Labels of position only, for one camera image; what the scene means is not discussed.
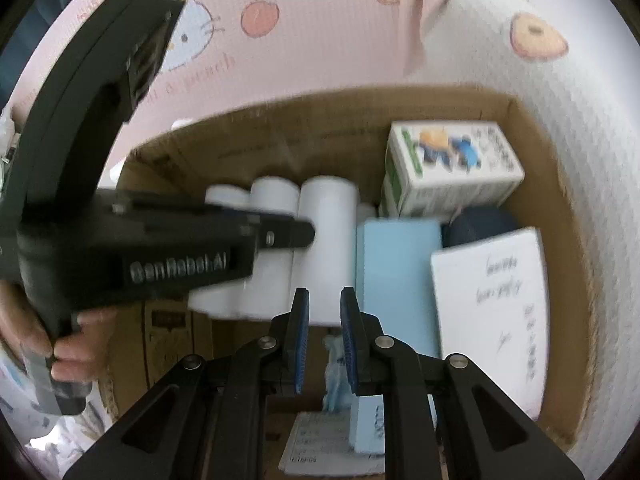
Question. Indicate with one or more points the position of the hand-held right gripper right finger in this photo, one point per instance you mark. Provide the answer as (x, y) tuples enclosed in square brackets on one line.
[(350, 345)]

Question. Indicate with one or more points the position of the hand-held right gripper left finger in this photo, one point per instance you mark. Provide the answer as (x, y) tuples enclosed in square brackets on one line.
[(301, 345)]

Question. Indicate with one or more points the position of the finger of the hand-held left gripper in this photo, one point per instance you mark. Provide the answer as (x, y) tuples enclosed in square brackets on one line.
[(287, 234)]

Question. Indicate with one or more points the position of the clear pack of blue wipes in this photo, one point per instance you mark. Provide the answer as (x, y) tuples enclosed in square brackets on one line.
[(334, 375)]

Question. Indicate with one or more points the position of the pile of paper rolls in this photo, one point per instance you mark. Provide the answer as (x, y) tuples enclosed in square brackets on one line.
[(325, 210)]

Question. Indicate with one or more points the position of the brown cardboard box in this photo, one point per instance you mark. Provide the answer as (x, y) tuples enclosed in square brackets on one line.
[(250, 150)]

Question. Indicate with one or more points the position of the person's left hand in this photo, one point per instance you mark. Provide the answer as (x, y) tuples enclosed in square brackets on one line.
[(85, 350)]

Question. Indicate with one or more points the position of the light blue box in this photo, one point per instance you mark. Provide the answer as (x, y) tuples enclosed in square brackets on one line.
[(395, 270)]

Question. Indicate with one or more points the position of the white box with handwriting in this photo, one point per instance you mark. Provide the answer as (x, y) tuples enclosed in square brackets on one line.
[(480, 310)]

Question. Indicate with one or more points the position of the green and white cartoon carton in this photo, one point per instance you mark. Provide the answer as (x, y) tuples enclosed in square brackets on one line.
[(450, 185)]

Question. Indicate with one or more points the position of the dark blue round object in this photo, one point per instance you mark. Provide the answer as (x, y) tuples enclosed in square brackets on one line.
[(480, 222)]

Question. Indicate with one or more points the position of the pink and white printed blanket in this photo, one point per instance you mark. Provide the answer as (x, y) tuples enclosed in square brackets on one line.
[(325, 35)]

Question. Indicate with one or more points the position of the blue curtain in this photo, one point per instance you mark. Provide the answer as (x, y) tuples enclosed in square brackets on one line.
[(55, 0)]

